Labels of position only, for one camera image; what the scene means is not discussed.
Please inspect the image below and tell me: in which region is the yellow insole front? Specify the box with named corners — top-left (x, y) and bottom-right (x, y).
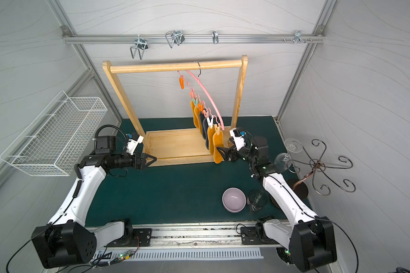
top-left (213, 128), bottom-right (224, 164)

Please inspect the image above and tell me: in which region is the yellow insole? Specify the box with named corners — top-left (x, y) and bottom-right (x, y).
top-left (213, 128), bottom-right (224, 164)
top-left (190, 99), bottom-right (199, 129)
top-left (207, 125), bottom-right (216, 155)

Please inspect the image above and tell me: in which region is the wooden clothes rack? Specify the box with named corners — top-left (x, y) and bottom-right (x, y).
top-left (102, 55), bottom-right (248, 167)

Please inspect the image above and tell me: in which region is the pink clip hanger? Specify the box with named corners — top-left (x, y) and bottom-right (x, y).
top-left (177, 60), bottom-right (226, 132)

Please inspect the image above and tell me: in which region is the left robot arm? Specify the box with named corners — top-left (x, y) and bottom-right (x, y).
top-left (31, 152), bottom-right (157, 269)

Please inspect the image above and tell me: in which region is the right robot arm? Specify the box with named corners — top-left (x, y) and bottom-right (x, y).
top-left (217, 128), bottom-right (337, 273)

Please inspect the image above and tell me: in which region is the dark navy insole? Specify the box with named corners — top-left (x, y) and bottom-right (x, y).
top-left (199, 112), bottom-right (209, 150)

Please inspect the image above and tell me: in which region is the hanging wine glass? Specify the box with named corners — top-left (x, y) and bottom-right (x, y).
top-left (284, 138), bottom-right (304, 153)

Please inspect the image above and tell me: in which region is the purple bowl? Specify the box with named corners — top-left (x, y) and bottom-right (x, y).
top-left (222, 188), bottom-right (247, 213)

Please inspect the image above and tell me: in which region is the yellow insole back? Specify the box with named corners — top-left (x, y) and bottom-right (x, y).
top-left (190, 99), bottom-right (199, 129)

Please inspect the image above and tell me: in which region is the metal glass holder stand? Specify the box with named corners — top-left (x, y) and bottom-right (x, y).
top-left (286, 139), bottom-right (356, 200)

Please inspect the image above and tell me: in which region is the white vented strip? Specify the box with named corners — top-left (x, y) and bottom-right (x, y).
top-left (88, 247), bottom-right (264, 263)

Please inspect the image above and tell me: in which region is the metal double hook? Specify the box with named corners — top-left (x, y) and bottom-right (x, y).
top-left (130, 36), bottom-right (149, 60)

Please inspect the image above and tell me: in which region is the small metal hook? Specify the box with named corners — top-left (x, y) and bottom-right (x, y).
top-left (212, 30), bottom-right (219, 44)

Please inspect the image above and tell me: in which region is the metal loop hook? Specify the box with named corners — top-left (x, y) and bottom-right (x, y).
top-left (165, 30), bottom-right (185, 48)

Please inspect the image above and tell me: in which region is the metal corner hook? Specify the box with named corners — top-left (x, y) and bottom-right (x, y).
top-left (282, 30), bottom-right (312, 44)

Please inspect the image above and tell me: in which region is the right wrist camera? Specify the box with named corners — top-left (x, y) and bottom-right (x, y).
top-left (230, 127), bottom-right (246, 151)

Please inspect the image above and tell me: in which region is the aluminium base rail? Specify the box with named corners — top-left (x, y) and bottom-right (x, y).
top-left (85, 220), bottom-right (336, 250)

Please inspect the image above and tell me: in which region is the white wire basket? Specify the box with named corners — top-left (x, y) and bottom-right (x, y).
top-left (0, 91), bottom-right (107, 176)

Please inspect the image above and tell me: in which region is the aluminium top rail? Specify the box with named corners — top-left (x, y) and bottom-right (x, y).
top-left (60, 26), bottom-right (326, 46)

